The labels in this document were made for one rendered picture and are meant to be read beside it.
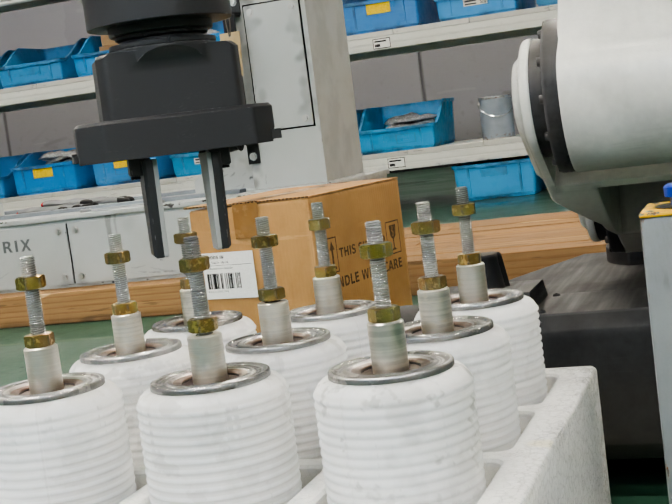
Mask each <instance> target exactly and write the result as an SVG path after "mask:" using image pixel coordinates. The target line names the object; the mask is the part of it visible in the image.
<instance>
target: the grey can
mask: <svg viewBox="0 0 672 504"><path fill-rule="evenodd" d="M511 96H512V95H511V94H505V95H497V96H489V97H482V98H478V101H479V103H478V105H477V106H478V108H479V109H480V117H481V126H482V135H483V140H491V139H500V138H507V137H514V136H516V135H515V126H514V118H513V107H512V103H513V100H512V98H511Z"/></svg>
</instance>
